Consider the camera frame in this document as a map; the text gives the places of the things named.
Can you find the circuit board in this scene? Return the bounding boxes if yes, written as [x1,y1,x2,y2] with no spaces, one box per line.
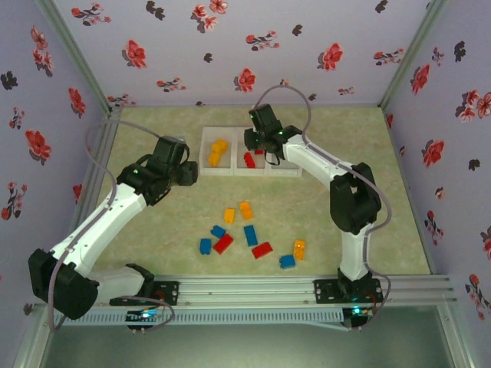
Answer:
[126,308,162,327]
[343,305,379,330]

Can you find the gray left arm cable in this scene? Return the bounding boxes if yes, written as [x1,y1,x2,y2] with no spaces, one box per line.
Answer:
[48,120,166,333]

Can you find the gray right arm cable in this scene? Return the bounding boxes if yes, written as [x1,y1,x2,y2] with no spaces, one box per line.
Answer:
[254,84,393,333]

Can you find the right circuit board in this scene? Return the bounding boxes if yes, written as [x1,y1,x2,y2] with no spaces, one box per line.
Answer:
[343,305,379,330]

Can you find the gray arm cable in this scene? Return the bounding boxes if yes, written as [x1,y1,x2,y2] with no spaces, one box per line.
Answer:
[254,84,393,333]
[48,120,166,333]

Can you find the aluminium frame post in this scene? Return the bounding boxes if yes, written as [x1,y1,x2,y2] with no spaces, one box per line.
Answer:
[34,0,122,116]
[377,0,452,114]

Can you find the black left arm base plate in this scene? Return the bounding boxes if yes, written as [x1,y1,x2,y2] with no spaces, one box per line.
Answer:
[151,281,181,307]

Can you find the left circuit board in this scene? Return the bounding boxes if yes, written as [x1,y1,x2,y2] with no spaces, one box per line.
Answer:
[126,308,162,327]

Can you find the white slotted cable duct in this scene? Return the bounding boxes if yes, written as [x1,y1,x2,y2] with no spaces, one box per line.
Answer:
[53,308,344,327]

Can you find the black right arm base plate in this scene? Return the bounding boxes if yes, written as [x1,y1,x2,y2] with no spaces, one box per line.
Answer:
[313,278,384,306]

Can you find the aluminium side rail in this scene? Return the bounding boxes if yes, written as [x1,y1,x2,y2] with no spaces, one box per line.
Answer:
[68,109,123,246]

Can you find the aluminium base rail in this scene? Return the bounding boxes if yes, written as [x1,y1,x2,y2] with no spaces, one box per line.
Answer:
[109,274,460,307]

